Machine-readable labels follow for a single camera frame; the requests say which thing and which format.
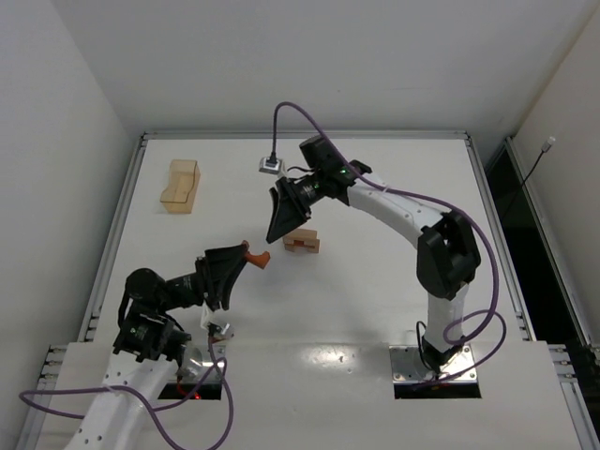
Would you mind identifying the light long plank block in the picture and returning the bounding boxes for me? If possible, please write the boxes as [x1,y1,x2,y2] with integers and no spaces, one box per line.
[288,228,318,241]

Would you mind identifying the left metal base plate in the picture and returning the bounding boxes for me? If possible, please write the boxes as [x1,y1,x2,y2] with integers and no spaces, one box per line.
[178,344,226,384]

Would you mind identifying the purple cable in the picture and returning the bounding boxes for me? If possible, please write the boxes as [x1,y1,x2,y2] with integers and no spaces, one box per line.
[18,337,235,450]
[272,101,508,390]

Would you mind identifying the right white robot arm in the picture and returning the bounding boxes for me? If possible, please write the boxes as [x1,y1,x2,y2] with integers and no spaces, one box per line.
[266,136,481,371]

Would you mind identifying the wrist white camera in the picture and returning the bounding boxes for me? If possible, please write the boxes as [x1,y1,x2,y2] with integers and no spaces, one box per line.
[259,157,286,176]
[201,308,234,341]

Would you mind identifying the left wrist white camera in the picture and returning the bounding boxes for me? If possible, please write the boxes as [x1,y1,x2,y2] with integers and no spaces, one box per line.
[201,308,234,341]

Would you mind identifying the metal base plate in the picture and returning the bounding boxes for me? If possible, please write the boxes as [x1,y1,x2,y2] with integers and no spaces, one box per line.
[389,345,478,386]
[178,344,226,384]

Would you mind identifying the black wall cable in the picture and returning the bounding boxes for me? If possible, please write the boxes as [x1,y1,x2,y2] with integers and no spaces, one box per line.
[491,136,557,231]

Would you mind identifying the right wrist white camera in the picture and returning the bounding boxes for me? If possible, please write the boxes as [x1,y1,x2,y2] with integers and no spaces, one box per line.
[259,157,286,176]

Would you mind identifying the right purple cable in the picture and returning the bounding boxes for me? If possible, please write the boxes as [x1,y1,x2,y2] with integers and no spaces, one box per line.
[272,101,508,390]

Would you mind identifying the dark red arch block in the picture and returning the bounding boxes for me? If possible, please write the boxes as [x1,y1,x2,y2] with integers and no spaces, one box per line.
[242,240,271,270]

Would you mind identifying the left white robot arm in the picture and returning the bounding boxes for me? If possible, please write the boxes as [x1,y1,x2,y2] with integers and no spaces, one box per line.
[67,241,250,449]

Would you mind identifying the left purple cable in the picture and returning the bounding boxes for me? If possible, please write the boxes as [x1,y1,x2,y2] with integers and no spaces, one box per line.
[18,337,235,450]

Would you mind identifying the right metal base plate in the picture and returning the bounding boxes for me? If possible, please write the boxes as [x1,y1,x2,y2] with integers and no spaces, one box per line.
[389,345,478,386]

